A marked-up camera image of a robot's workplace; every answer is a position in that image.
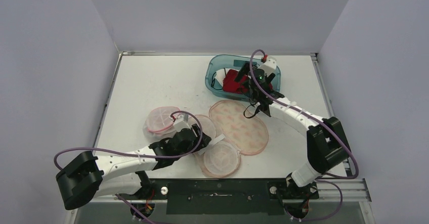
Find red bra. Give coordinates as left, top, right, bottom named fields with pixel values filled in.
left=222, top=69, right=249, bottom=95

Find floral mesh laundry bag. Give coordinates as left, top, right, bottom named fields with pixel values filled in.
left=194, top=100, right=269, bottom=178

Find teal plastic bin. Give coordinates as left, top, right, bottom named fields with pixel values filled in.
left=205, top=54, right=284, bottom=103

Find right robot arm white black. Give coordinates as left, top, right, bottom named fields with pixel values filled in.
left=235, top=61, right=350, bottom=198

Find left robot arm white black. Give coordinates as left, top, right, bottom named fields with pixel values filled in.
left=54, top=124, right=211, bottom=210

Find pink round mesh laundry bag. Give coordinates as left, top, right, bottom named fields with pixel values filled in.
left=143, top=106, right=180, bottom=141

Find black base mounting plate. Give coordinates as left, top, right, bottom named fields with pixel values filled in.
left=120, top=178, right=319, bottom=215

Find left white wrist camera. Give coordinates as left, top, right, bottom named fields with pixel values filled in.
left=173, top=114, right=191, bottom=132

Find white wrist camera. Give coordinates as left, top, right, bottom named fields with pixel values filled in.
left=258, top=56, right=278, bottom=76
left=173, top=114, right=191, bottom=132

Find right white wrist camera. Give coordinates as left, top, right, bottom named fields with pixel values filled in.
left=258, top=56, right=278, bottom=76

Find white bra black straps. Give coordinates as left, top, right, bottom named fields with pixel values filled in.
left=210, top=68, right=229, bottom=91

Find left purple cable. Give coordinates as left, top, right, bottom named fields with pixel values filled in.
left=53, top=110, right=204, bottom=171

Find purple cable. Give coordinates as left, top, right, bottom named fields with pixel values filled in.
left=249, top=49, right=360, bottom=180
left=53, top=110, right=204, bottom=171

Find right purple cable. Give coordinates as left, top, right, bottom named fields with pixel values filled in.
left=249, top=49, right=360, bottom=180

